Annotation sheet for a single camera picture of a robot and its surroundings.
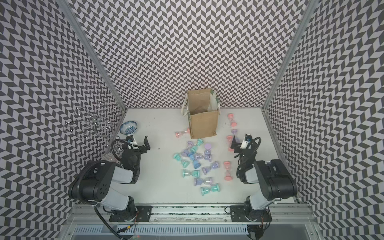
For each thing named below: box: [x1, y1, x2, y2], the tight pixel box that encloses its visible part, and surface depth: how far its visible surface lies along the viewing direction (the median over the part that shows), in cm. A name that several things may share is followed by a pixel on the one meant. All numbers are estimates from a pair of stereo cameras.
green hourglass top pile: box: [190, 138, 204, 154], surface depth 98 cm
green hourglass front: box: [200, 183, 220, 196], surface depth 80 cm
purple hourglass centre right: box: [201, 161, 220, 175], surface depth 88 cm
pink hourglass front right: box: [224, 161, 233, 181], surface depth 87 cm
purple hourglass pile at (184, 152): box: [180, 140, 194, 157], surface depth 96 cm
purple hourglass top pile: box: [204, 143, 212, 162], surface depth 91 cm
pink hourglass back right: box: [227, 113, 238, 128], surface depth 113 cm
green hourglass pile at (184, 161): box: [173, 152, 191, 169], surface depth 91 cm
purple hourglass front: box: [194, 177, 213, 186], surface depth 83 cm
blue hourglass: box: [188, 152, 201, 169], surface depth 91 cm
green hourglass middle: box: [182, 169, 201, 178], surface depth 85 cm
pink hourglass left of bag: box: [175, 128, 191, 138], surface depth 104 cm
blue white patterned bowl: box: [119, 120, 138, 135], surface depth 106 cm
